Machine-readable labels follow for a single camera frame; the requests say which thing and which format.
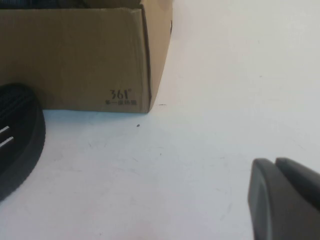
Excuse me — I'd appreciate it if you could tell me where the brown cardboard shoe box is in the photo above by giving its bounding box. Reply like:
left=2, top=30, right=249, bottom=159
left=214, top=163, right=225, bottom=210
left=0, top=0, right=174, bottom=116

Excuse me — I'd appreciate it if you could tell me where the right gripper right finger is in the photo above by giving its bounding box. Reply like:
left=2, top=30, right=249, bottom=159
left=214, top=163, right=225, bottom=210
left=274, top=156, right=320, bottom=196

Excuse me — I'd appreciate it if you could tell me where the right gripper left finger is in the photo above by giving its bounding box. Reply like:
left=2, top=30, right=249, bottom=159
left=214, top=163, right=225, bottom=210
left=246, top=157, right=320, bottom=240

